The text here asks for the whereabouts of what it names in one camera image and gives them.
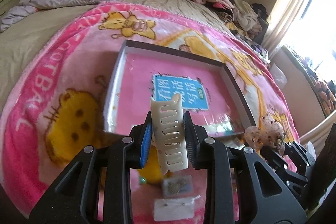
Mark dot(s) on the white plastic hair comb clip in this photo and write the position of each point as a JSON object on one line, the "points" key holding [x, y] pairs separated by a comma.
{"points": [[169, 134]]}

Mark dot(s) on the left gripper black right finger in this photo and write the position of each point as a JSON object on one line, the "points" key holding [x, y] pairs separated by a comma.
{"points": [[191, 138]]}

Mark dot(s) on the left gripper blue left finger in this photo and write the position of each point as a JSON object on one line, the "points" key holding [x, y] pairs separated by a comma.
{"points": [[146, 135]]}

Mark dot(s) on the beige bed sheet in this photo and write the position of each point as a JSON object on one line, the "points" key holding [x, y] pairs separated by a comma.
{"points": [[22, 41]]}

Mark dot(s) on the pile of clothes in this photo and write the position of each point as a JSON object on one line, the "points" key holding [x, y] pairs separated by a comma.
{"points": [[241, 17]]}

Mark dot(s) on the shallow cardboard box tray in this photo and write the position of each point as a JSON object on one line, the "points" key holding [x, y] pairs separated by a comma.
{"points": [[145, 72]]}

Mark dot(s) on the pink cartoon football blanket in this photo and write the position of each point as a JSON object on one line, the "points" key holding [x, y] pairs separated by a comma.
{"points": [[55, 108]]}

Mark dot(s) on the white earring card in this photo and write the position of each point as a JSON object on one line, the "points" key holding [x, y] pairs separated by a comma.
{"points": [[174, 209]]}

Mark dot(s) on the bobby pins packet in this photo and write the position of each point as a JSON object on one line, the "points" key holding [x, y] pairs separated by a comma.
{"points": [[177, 186]]}

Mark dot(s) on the window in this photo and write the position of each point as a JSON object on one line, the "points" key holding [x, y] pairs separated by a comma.
{"points": [[312, 37]]}

